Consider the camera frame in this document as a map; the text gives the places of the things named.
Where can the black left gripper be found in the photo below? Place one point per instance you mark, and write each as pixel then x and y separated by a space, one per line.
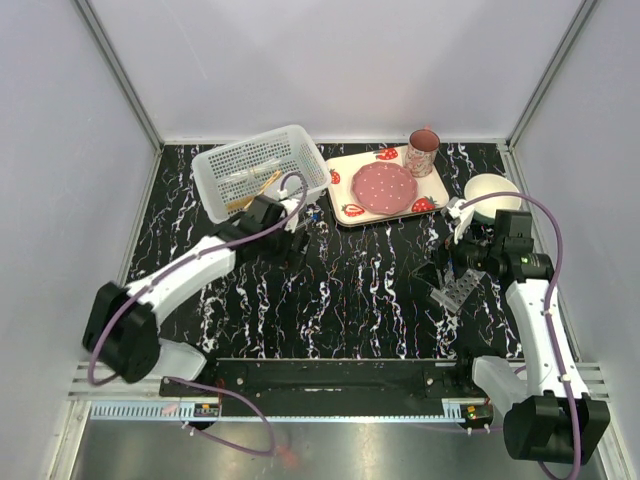
pixel 304 242

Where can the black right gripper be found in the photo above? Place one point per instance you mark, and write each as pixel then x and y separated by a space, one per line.
pixel 452 250

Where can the wooden test tube clamp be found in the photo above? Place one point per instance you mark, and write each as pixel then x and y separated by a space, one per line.
pixel 273 178

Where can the clear plastic funnel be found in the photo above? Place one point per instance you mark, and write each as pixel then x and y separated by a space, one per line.
pixel 251 173

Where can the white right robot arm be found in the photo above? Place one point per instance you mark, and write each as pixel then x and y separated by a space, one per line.
pixel 549 416

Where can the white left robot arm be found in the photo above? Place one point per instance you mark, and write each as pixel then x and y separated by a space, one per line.
pixel 123 333

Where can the clear test tube rack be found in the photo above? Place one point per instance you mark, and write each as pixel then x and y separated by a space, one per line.
pixel 453 293

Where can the white perforated plastic basket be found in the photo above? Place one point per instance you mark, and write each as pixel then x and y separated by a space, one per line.
pixel 291 145

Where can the pink dotted plate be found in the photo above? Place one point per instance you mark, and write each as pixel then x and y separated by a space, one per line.
pixel 384 188

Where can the strawberry pattern tray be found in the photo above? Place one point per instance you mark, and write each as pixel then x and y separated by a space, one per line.
pixel 432 193

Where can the pink patterned mug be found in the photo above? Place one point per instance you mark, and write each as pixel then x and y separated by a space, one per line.
pixel 422 148

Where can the right controller box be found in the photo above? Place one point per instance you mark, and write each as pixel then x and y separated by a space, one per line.
pixel 477 416

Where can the controller box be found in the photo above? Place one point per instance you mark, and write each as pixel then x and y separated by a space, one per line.
pixel 477 416
pixel 207 410

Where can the left controller box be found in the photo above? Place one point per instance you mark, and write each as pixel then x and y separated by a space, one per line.
pixel 207 410

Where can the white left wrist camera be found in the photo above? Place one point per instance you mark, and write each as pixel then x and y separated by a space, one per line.
pixel 292 205

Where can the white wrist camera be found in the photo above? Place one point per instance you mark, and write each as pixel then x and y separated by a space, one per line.
pixel 462 216
pixel 292 205

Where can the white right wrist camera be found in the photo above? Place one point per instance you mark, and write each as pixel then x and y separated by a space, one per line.
pixel 462 216

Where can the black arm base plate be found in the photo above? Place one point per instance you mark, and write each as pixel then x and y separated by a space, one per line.
pixel 349 390

